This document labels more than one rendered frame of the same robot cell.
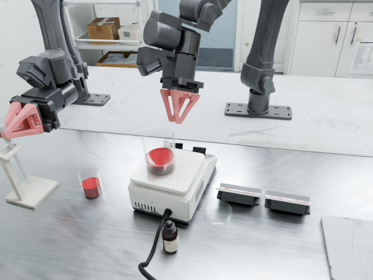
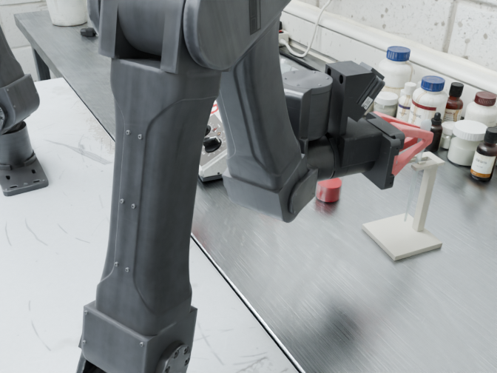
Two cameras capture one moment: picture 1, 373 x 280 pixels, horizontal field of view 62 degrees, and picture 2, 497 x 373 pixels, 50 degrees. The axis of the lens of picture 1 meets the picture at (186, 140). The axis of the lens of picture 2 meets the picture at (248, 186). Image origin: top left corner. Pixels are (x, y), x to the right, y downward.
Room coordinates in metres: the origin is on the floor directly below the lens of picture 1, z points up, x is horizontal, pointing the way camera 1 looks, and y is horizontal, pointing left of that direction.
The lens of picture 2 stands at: (1.10, 0.63, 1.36)
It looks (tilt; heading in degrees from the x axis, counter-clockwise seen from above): 32 degrees down; 226
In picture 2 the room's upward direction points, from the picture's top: 1 degrees clockwise
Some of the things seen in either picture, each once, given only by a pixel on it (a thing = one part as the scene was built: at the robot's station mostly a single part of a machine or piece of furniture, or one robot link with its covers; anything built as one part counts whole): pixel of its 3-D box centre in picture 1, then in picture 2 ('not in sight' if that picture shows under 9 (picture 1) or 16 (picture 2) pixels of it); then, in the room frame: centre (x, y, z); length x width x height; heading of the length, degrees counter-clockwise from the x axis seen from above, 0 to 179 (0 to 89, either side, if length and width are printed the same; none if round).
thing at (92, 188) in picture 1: (90, 182); (329, 180); (0.51, 0.21, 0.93); 0.04 x 0.04 x 0.06
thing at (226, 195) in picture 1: (238, 189); not in sight; (0.47, -0.11, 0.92); 0.09 x 0.06 x 0.04; 72
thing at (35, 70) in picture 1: (35, 84); (354, 107); (0.62, 0.31, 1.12); 0.07 x 0.06 x 0.11; 69
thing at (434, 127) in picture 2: not in sight; (434, 130); (0.24, 0.24, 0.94); 0.03 x 0.03 x 0.07
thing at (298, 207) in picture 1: (288, 198); not in sight; (0.44, -0.20, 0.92); 0.09 x 0.06 x 0.04; 72
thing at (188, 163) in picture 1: (169, 167); not in sight; (0.48, 0.04, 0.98); 0.12 x 0.12 x 0.01; 68
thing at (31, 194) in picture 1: (23, 170); (408, 200); (0.52, 0.35, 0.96); 0.08 x 0.08 x 0.13; 69
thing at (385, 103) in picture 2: not in sight; (384, 107); (0.19, 0.10, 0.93); 0.05 x 0.05 x 0.05
